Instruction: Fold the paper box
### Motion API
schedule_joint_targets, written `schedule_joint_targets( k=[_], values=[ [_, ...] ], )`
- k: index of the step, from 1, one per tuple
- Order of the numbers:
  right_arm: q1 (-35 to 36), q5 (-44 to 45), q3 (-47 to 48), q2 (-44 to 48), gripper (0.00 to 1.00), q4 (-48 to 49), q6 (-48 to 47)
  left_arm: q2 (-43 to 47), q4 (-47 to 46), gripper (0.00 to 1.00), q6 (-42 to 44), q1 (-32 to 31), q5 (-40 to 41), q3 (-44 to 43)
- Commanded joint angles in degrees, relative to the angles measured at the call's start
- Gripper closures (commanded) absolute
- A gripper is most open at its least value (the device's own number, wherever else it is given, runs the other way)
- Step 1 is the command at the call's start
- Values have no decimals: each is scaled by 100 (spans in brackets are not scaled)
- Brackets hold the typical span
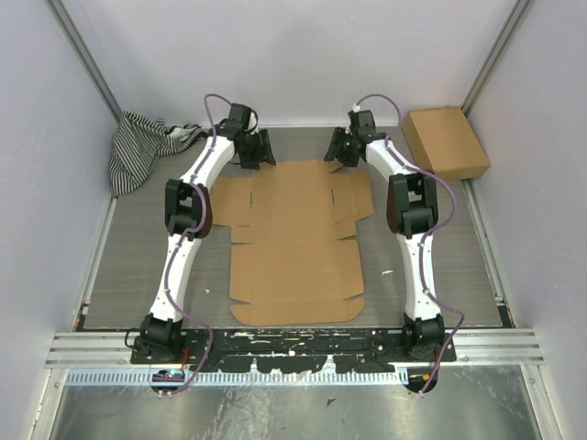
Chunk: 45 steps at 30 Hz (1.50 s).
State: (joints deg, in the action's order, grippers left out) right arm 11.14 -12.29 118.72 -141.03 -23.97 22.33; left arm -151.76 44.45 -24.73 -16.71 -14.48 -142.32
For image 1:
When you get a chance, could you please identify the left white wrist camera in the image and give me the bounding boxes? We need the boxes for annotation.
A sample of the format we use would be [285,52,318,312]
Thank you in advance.
[247,110,258,133]

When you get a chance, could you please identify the folded brown cardboard box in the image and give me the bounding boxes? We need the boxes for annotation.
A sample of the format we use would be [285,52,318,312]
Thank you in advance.
[401,106,491,181]

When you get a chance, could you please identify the aluminium frame rail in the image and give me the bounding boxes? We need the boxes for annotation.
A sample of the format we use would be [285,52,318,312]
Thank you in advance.
[45,328,545,369]

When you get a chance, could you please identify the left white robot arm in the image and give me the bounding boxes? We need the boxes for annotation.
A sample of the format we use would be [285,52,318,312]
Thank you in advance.
[132,103,276,364]

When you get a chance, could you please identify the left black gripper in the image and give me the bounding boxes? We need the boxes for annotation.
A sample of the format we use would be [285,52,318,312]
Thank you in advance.
[238,130,277,171]

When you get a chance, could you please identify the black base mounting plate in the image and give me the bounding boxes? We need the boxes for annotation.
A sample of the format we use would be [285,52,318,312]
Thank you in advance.
[125,327,442,374]

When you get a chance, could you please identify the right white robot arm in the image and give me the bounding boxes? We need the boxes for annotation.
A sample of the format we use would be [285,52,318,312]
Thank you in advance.
[325,106,445,362]

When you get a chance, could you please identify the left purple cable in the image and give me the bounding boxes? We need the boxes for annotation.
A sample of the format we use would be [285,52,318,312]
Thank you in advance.
[158,93,230,398]

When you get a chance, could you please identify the slotted grey cable duct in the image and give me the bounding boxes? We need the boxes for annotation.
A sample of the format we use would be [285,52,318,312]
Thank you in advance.
[65,368,408,387]

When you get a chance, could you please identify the brown cardboard box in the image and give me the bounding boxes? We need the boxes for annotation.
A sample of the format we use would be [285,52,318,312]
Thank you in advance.
[211,159,374,327]
[401,106,491,181]

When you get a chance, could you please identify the striped black white cloth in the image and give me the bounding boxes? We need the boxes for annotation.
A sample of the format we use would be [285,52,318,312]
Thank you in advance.
[108,111,207,197]

